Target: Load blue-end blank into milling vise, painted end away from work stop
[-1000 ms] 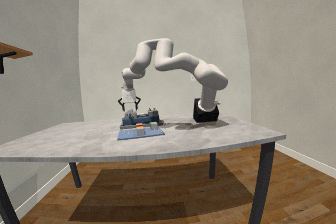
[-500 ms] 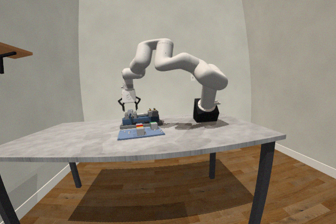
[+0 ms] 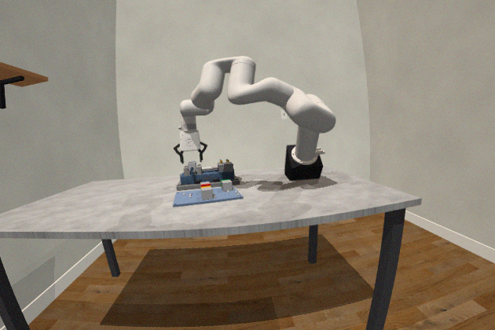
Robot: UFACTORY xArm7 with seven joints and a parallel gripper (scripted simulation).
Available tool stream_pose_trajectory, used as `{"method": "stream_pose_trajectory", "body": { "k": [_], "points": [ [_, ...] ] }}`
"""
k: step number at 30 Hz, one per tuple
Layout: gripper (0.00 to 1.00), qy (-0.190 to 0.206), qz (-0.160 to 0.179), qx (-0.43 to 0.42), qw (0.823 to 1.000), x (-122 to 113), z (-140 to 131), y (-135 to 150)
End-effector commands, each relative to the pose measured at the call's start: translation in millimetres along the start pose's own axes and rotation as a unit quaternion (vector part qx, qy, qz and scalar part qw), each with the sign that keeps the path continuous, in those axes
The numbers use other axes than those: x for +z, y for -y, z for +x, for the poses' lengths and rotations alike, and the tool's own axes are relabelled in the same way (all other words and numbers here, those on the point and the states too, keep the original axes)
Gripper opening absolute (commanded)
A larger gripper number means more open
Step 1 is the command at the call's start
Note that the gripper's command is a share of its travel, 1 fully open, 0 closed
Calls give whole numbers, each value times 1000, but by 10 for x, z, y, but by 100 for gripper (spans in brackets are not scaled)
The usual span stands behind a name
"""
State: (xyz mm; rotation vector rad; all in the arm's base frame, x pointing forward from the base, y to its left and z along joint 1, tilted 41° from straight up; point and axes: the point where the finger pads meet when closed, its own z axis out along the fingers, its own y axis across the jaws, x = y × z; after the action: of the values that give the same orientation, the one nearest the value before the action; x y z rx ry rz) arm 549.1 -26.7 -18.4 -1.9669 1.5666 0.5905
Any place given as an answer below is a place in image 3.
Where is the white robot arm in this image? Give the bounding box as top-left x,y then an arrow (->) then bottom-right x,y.
178,56 -> 336,165

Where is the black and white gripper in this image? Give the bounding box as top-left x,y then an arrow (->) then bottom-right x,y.
174,129 -> 207,163

